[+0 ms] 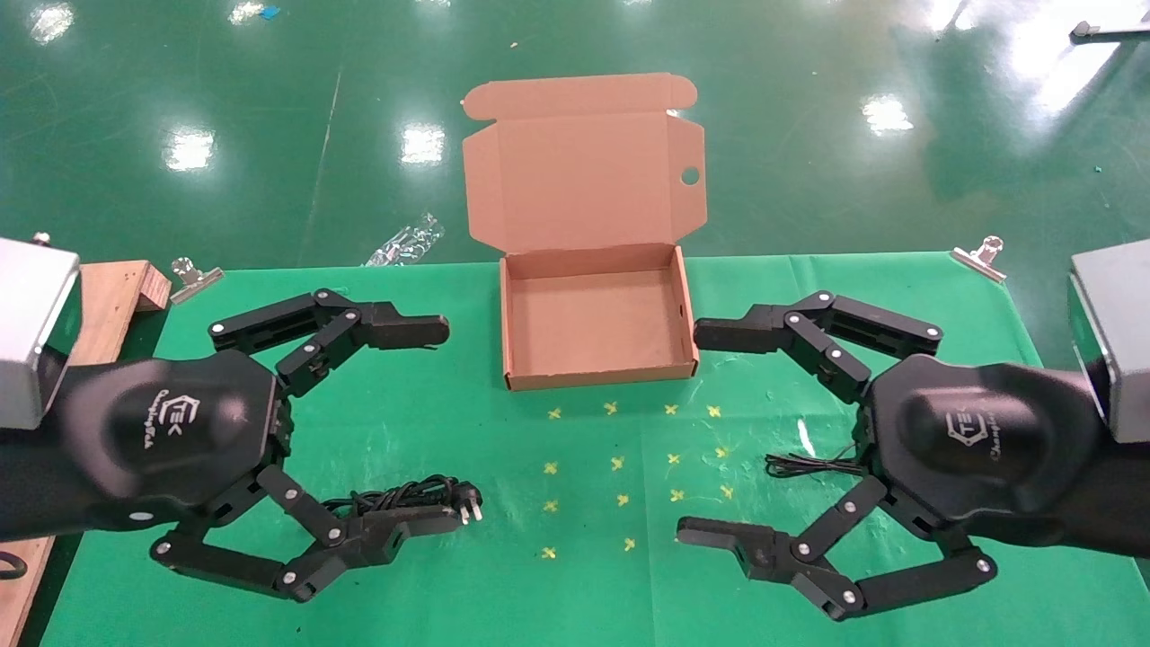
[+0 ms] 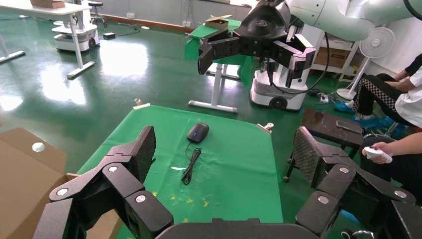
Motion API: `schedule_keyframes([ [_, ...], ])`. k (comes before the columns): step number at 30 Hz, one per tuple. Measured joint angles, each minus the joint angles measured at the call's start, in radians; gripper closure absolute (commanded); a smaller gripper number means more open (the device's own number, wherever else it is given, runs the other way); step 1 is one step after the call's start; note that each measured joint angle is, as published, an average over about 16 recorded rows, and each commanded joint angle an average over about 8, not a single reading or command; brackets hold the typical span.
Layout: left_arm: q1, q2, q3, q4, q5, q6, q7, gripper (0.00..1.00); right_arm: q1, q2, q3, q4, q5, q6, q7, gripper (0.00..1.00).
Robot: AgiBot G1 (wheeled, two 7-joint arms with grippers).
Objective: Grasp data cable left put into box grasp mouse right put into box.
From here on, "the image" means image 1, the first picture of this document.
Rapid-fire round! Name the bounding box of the clear plastic bag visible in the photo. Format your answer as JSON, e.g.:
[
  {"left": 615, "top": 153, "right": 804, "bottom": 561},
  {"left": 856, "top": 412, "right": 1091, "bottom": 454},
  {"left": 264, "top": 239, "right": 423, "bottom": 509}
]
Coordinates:
[{"left": 363, "top": 213, "right": 446, "bottom": 268}]

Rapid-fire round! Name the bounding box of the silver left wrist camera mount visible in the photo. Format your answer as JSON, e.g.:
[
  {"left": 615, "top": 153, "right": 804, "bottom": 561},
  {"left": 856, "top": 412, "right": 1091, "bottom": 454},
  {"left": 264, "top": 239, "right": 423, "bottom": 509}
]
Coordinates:
[{"left": 0, "top": 232, "right": 84, "bottom": 430}]

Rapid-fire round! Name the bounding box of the green table mat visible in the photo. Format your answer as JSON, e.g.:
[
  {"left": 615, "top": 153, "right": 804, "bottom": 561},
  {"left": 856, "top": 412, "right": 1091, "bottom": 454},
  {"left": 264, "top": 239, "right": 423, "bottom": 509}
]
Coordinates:
[{"left": 40, "top": 252, "right": 1150, "bottom": 647}]

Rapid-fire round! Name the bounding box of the black wired mouse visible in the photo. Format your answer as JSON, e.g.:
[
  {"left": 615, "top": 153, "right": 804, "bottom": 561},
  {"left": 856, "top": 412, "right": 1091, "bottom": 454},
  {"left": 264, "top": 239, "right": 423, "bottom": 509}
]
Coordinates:
[{"left": 765, "top": 442, "right": 870, "bottom": 480}]

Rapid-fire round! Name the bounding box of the wooden board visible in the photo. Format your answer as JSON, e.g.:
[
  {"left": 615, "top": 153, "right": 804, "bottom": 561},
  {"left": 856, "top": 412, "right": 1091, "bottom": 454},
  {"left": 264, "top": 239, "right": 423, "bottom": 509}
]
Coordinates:
[{"left": 0, "top": 260, "right": 173, "bottom": 647}]

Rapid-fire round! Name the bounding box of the silver binder clip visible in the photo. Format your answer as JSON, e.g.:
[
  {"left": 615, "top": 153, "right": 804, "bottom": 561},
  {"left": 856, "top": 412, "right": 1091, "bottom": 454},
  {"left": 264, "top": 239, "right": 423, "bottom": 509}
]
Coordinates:
[
  {"left": 170, "top": 257, "right": 225, "bottom": 306},
  {"left": 950, "top": 235, "right": 1008, "bottom": 284}
]

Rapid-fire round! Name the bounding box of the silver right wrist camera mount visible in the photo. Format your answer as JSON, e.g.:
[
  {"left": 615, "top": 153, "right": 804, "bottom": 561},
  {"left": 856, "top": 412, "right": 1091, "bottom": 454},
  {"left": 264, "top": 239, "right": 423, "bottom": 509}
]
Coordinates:
[{"left": 1067, "top": 238, "right": 1150, "bottom": 446}]

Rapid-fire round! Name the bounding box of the black power cable with plug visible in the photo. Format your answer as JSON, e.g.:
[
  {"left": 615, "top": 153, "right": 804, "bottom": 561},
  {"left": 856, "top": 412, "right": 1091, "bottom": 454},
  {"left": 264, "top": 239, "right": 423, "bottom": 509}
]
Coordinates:
[{"left": 322, "top": 474, "right": 485, "bottom": 527}]

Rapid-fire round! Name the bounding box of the brown cardboard box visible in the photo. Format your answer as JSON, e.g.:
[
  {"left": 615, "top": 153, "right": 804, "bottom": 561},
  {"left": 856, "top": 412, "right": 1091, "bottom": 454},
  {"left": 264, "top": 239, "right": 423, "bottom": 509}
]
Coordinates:
[{"left": 461, "top": 72, "right": 708, "bottom": 393}]

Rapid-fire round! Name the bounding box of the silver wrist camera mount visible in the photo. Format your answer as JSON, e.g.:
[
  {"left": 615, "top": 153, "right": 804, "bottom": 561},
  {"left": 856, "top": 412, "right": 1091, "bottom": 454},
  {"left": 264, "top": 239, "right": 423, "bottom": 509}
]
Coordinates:
[
  {"left": 1067, "top": 238, "right": 1150, "bottom": 446},
  {"left": 0, "top": 232, "right": 84, "bottom": 430}
]

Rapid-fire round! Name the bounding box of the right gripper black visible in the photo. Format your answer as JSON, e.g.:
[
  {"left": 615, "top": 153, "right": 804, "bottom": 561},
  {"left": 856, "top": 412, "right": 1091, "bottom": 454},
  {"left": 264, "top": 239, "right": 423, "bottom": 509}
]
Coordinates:
[{"left": 676, "top": 290, "right": 1104, "bottom": 622}]

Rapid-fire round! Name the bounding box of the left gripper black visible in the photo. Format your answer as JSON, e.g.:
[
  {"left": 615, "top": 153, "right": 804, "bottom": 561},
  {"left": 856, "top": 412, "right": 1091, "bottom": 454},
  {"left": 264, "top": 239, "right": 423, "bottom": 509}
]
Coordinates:
[{"left": 54, "top": 288, "right": 464, "bottom": 604}]

